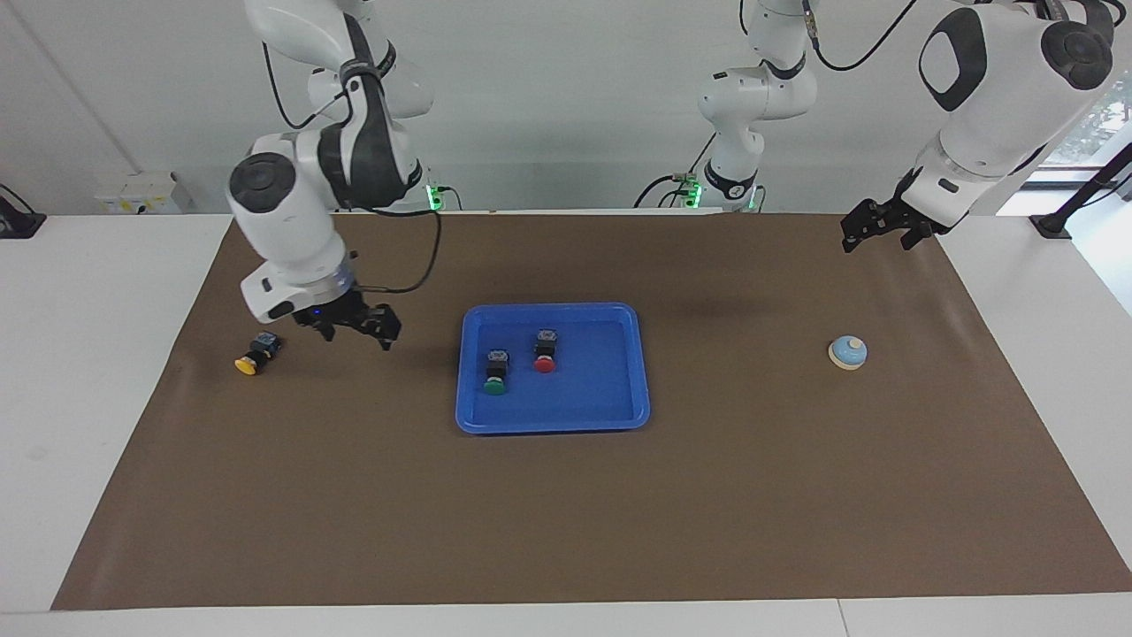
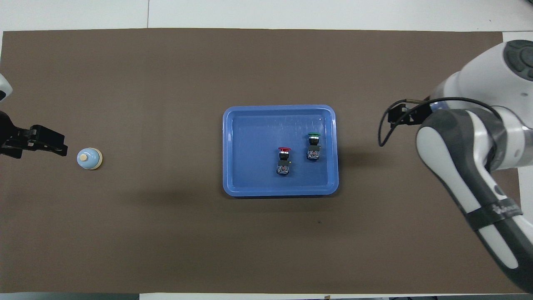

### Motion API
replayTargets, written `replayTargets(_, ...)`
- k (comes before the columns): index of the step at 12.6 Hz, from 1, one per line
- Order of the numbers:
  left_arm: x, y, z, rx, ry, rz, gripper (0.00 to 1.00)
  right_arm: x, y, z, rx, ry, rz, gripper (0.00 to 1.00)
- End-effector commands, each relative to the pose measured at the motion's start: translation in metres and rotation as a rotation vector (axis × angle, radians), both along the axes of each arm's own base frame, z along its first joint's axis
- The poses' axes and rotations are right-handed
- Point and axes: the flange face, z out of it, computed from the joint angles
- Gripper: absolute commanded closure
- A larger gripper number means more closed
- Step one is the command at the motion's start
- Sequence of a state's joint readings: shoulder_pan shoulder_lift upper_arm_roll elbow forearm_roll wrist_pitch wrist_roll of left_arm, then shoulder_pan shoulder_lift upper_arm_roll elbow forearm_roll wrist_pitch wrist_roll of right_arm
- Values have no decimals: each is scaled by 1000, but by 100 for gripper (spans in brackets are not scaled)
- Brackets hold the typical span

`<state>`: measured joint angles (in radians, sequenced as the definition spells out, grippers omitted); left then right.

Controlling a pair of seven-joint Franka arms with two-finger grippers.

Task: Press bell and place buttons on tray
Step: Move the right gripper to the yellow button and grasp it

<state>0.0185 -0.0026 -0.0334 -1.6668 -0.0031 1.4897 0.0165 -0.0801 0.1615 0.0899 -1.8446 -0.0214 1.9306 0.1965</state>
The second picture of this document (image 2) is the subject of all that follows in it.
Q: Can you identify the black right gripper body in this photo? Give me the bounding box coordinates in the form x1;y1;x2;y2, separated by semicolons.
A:
387;102;432;126

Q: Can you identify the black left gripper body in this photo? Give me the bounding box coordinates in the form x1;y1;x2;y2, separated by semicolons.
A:
0;110;67;151

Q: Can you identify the light blue call bell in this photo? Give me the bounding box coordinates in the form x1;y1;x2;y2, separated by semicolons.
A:
77;147;103;171

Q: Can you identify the green push button switch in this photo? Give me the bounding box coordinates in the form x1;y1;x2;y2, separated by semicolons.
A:
307;132;322;161

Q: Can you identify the red push button switch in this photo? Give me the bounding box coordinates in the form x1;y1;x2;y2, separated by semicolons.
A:
276;147;292;176

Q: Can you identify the blue plastic tray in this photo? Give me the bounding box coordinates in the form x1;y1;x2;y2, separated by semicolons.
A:
222;105;339;198

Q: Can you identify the brown table mat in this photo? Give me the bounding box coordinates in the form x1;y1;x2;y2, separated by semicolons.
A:
0;28;531;294

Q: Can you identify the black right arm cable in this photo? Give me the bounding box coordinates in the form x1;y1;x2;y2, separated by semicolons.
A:
378;97;502;147

